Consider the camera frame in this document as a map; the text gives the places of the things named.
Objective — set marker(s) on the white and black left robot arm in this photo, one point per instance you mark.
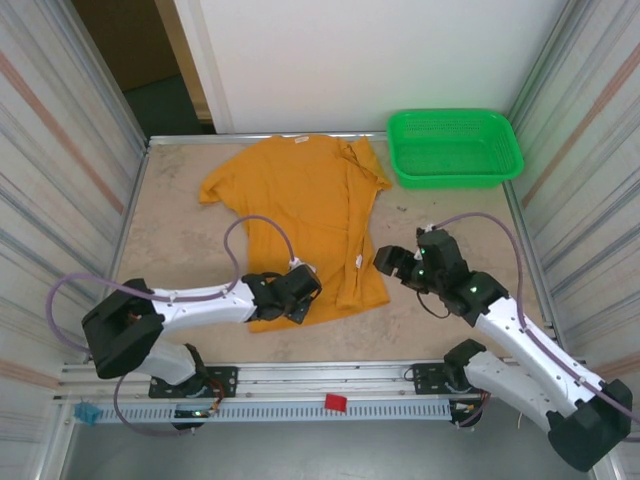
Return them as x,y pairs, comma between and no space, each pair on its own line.
200,305

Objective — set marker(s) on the orange t-shirt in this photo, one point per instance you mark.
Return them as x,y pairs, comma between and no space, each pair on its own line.
300,200

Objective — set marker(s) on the white door frame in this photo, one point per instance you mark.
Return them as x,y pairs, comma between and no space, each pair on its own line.
202,60

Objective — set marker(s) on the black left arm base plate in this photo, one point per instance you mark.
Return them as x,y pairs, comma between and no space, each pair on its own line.
225,380

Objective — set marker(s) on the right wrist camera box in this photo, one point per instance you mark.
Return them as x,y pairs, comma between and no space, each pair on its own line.
425,231

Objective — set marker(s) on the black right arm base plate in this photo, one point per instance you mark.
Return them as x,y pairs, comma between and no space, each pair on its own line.
425,377

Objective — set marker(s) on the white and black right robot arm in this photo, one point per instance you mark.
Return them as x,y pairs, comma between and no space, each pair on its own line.
525,340

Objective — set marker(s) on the aluminium table end rail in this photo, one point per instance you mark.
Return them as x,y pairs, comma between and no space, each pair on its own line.
200,139

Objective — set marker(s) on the black controller module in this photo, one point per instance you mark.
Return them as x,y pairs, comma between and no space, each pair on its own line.
465,422
190,425

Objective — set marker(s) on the green plastic basket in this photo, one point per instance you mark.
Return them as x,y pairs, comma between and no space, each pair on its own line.
450,150

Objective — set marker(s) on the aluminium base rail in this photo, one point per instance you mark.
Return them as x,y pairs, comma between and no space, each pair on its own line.
325,372

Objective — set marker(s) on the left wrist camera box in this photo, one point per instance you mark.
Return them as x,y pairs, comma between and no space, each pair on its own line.
296,261

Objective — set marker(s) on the small blue connector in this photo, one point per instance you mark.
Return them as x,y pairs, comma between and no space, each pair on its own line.
87,414

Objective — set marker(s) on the small red block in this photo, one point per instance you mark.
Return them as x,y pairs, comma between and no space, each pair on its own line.
336,403

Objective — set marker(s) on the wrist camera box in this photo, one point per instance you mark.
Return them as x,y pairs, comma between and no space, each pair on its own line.
296,261
425,231

